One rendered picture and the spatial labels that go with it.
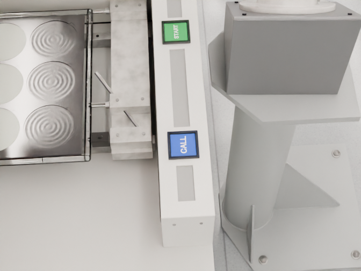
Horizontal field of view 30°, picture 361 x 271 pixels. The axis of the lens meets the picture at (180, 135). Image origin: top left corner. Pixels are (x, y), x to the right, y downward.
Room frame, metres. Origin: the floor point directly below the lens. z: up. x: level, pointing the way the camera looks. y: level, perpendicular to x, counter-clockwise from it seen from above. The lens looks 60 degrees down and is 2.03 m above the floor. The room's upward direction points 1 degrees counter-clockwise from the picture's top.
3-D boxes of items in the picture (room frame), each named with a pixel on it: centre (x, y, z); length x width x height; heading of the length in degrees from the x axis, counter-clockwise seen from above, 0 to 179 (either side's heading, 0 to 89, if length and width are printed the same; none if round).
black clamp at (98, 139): (0.65, 0.16, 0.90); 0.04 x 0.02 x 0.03; 93
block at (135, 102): (0.73, 0.10, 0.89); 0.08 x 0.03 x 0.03; 93
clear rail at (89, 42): (0.79, 0.19, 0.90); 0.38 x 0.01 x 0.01; 3
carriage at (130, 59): (0.81, 0.10, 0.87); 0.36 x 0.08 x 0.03; 3
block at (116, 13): (0.98, 0.11, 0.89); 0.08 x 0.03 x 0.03; 93
